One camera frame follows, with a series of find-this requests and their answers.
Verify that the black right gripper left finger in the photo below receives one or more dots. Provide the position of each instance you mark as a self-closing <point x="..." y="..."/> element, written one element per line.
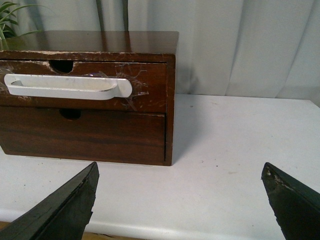
<point x="63" y="215"/>

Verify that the green plant leaves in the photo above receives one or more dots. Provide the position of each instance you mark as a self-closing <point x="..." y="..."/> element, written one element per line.
<point x="8" y="18"/>

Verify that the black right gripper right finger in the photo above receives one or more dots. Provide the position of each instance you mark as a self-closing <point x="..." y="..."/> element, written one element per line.
<point x="295" y="205"/>

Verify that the brown wooden drawer cabinet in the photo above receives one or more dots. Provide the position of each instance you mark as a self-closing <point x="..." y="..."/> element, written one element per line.
<point x="53" y="53"/>

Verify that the white drawer handle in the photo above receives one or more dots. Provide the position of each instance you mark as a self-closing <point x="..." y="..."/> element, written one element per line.
<point x="68" y="87"/>

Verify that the white curtain backdrop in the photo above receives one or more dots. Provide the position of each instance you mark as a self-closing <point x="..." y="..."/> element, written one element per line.
<point x="248" y="48"/>

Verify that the wooden drawer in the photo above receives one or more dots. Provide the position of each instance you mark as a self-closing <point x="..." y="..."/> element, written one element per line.
<point x="97" y="135"/>
<point x="148" y="80"/>

